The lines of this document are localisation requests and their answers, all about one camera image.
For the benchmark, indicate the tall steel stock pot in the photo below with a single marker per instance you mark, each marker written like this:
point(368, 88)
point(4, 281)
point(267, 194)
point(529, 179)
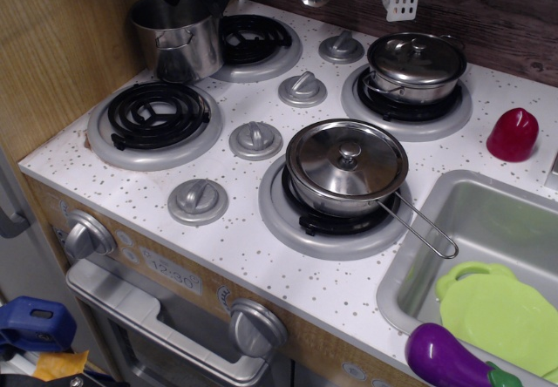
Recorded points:
point(181, 43)

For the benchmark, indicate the grey stove knob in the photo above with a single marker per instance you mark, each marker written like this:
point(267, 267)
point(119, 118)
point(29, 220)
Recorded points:
point(197, 202)
point(302, 91)
point(342, 49)
point(255, 141)

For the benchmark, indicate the grey stove knob back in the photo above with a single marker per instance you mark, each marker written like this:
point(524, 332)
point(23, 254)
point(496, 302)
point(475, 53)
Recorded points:
point(342, 49)

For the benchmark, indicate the grey stove knob front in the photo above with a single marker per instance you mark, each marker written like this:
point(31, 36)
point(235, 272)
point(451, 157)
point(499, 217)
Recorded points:
point(197, 202)

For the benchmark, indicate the back left black burner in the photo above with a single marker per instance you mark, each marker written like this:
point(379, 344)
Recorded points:
point(257, 48)

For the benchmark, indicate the black burner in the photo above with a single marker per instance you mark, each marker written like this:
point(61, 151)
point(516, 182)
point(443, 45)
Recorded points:
point(323, 236)
point(257, 48)
point(154, 126)
point(407, 122)

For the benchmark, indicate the front left black burner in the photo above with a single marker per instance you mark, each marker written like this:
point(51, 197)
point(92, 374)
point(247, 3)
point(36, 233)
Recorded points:
point(154, 126)

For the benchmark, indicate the left grey oven dial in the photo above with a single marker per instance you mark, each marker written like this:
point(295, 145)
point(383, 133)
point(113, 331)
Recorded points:
point(87, 236)

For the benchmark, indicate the grey oven dial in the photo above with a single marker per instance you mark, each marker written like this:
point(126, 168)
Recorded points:
point(87, 236)
point(254, 330)

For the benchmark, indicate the back right black burner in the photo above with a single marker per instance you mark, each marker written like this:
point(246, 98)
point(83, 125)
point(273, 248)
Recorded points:
point(407, 122)

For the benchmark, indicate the front right black burner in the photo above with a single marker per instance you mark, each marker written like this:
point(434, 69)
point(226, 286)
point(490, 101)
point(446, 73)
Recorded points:
point(323, 236)

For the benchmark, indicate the grey toy sink basin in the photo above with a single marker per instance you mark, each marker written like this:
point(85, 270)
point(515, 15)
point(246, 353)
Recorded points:
point(491, 222)

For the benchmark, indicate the right grey oven dial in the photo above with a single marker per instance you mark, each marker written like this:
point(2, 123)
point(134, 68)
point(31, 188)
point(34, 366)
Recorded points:
point(254, 330)

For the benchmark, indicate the blue clamp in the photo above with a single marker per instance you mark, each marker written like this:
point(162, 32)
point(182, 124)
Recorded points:
point(36, 325)

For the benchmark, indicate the red toy bell pepper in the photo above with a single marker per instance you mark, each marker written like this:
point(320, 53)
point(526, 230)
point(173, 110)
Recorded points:
point(514, 135)

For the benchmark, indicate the green plastic cutting board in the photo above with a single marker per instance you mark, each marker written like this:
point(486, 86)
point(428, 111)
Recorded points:
point(485, 304)

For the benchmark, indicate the purple toy eggplant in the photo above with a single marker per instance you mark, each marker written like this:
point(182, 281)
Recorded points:
point(436, 356)

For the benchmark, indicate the lidded steel saucepan long handle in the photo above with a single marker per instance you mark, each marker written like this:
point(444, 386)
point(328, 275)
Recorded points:
point(348, 168)

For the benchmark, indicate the lidded steel pot with handles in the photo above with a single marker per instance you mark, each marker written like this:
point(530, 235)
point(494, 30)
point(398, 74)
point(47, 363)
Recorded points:
point(414, 68)

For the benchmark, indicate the grey fridge door handle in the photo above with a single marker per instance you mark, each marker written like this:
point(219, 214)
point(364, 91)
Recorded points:
point(13, 204)

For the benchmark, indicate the grey oven door handle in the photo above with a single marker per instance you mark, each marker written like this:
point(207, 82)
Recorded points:
point(161, 339)

